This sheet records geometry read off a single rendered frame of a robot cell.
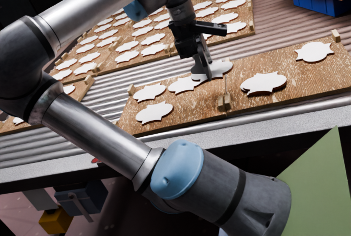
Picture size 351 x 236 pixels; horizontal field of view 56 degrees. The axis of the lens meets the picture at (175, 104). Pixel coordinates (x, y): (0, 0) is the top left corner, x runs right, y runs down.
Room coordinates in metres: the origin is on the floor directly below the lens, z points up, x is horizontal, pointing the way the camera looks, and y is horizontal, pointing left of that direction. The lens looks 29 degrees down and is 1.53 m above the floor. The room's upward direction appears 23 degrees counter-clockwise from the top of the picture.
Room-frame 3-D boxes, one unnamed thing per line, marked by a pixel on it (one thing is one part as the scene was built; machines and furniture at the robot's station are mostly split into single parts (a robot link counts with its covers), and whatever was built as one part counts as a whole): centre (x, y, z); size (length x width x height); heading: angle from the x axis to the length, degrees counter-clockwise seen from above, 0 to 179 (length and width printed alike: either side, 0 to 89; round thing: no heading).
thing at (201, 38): (0.98, -0.12, 1.18); 0.09 x 0.08 x 0.12; 72
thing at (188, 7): (0.97, -0.12, 1.26); 0.08 x 0.08 x 0.05
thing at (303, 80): (0.97, -0.39, 0.93); 0.41 x 0.35 x 0.02; 70
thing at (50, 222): (1.04, 0.62, 0.74); 0.09 x 0.08 x 0.24; 69
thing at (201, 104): (1.10, 0.01, 0.93); 0.41 x 0.35 x 0.02; 72
